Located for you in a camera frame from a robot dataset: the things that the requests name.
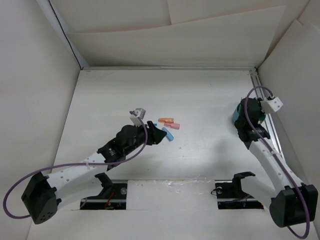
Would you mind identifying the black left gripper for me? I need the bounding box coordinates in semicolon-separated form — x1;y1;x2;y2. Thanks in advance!
123;121;166;156

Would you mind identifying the blue highlighter marker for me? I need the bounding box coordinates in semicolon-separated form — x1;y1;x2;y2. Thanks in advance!
161;127;174;142

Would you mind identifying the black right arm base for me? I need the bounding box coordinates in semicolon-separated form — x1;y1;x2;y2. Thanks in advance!
210;171;264;210

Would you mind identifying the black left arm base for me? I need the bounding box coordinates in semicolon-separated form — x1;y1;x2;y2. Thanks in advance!
79;173;128;211

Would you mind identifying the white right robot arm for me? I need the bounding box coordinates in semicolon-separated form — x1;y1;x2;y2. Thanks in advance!
231;97;319;228

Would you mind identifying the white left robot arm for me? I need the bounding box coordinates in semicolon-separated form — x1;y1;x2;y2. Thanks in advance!
21;121;167;225

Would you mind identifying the teal round divided container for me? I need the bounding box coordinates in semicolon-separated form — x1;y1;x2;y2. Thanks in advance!
231;103;241;125

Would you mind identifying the orange highlighter marker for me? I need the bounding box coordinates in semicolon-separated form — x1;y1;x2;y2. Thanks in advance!
158;117;175;124

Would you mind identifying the pink highlighter marker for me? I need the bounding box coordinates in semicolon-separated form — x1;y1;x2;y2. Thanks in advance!
164;122;181;130

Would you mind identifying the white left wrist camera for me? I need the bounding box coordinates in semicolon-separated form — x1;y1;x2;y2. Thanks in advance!
129;108;146;127

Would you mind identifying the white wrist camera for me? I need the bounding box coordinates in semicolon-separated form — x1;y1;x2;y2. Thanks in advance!
129;108;146;127
260;97;284;115

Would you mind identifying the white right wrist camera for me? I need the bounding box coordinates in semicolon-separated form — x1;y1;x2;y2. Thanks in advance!
260;97;284;115

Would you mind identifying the aluminium side rail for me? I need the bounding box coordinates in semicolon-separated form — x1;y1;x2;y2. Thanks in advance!
249;68;286;161

